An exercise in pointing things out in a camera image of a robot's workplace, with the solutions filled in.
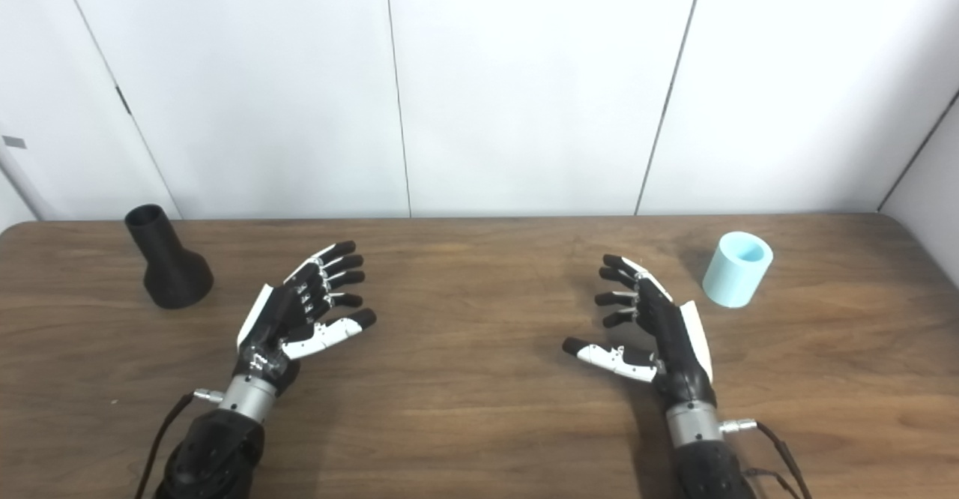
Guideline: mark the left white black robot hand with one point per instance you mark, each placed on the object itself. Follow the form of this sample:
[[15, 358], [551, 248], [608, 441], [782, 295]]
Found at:
[[279, 319]]

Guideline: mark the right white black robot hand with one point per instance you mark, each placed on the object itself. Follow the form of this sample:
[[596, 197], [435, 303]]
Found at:
[[674, 342]]

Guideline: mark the light blue plastic cup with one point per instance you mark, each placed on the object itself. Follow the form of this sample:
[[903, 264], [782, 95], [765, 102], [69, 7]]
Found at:
[[730, 278]]

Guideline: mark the black flared nozzle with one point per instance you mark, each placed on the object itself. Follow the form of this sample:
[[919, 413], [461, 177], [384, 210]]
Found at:
[[174, 274]]

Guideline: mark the small grey wall label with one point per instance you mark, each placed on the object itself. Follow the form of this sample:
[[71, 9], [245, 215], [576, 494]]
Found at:
[[13, 141]]

